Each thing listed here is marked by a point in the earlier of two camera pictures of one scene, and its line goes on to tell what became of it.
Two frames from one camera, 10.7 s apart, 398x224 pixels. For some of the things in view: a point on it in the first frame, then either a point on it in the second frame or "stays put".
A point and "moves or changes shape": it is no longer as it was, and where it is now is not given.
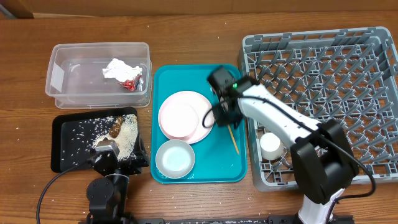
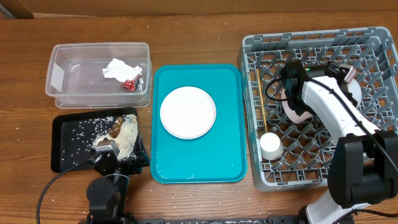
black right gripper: (221, 119) → (349, 93)
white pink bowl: (179, 119) → (354, 88)
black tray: (72, 134) stays put
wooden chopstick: (231, 134) moves or changes shape
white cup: (271, 146) stays put
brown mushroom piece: (114, 132) stays put
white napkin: (117, 69) stays put
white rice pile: (127, 140) stays put
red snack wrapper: (130, 84) stays put
